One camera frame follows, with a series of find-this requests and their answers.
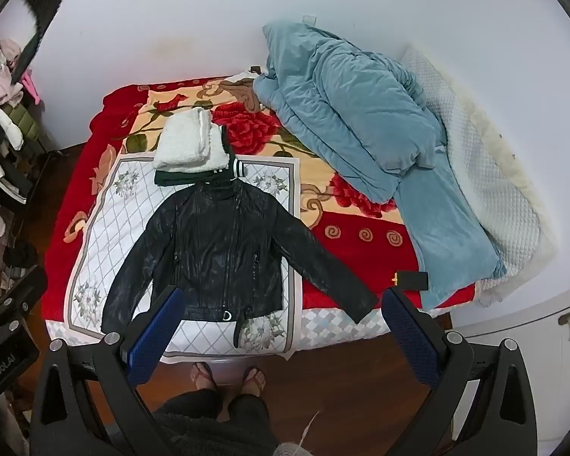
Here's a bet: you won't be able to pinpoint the small black box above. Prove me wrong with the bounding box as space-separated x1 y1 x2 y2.
393 271 429 291

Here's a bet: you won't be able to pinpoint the white fleece folded garment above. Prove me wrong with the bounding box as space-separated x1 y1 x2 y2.
153 107 229 172

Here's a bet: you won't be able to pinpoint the white checked flower mat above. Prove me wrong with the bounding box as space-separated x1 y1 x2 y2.
64 154 309 364

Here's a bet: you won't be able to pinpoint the dark green folded garment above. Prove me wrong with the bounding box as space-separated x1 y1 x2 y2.
154 126 245 188

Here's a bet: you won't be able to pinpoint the black leather jacket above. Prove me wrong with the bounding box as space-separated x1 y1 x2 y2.
101 183 380 348

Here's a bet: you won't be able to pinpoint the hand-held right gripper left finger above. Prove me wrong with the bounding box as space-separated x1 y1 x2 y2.
31 285 187 456

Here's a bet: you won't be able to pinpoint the person's legs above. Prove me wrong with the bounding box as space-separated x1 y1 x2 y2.
154 387 286 456

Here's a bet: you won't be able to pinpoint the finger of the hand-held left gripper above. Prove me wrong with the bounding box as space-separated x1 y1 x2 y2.
0 266 48 361

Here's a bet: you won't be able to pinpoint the white quilted pillow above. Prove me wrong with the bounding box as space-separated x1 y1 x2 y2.
399 45 559 307

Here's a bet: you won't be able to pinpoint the white cabinet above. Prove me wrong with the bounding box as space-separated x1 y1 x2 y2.
449 290 570 456

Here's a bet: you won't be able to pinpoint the person's left foot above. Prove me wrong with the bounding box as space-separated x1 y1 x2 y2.
190 362 217 393

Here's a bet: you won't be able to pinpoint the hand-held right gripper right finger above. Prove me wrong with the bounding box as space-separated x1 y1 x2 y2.
381 286 538 456

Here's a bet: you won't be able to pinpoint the pink hanger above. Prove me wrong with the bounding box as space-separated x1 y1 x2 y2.
21 69 43 104

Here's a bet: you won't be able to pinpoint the black curved object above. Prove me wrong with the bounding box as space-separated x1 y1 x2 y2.
0 0 65 86

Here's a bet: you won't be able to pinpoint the person's foot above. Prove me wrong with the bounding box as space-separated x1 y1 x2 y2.
190 362 217 393
240 366 267 397

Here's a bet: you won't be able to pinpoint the red floral blanket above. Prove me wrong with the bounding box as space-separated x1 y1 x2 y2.
43 73 480 343

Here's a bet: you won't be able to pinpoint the person's right foot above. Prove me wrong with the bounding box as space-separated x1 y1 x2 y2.
240 366 267 397

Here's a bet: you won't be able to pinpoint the row of hanging clothes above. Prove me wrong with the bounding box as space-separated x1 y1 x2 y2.
0 38 62 267

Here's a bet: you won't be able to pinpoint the light blue quilt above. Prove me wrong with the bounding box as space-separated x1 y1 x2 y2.
253 21 508 309

